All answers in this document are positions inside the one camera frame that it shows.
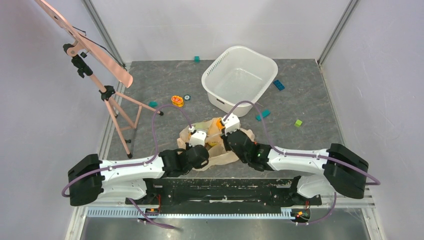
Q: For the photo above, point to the green cube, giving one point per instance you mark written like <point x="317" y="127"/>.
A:
<point x="298" y="123"/>

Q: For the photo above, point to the yellow orange toy cylinder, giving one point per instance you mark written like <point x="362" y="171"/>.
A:
<point x="177" y="101"/>

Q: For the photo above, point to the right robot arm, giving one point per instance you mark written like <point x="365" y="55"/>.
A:
<point x="337" y="169"/>

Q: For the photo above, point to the cream banana print plastic bag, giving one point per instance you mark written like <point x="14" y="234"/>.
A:
<point x="217" y="154"/>

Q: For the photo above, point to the blue lego brick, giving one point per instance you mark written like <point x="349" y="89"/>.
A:
<point x="278" y="85"/>

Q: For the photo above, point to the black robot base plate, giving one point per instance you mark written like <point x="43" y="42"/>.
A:
<point x="223" y="195"/>

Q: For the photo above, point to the teal wedge block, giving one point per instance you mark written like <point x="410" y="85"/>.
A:
<point x="152" y="104"/>

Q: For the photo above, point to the yellow fake fruit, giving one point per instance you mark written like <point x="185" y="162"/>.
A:
<point x="214" y="142"/>

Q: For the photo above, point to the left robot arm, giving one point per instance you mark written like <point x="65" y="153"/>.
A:
<point x="92" y="179"/>

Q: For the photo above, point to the teal flat rectangular block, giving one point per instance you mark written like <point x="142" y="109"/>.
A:
<point x="262" y="115"/>

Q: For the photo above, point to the white plastic basin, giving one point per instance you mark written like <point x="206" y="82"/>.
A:
<point x="238" y="74"/>

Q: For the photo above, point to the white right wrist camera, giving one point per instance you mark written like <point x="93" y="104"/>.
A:
<point x="230" y="123"/>

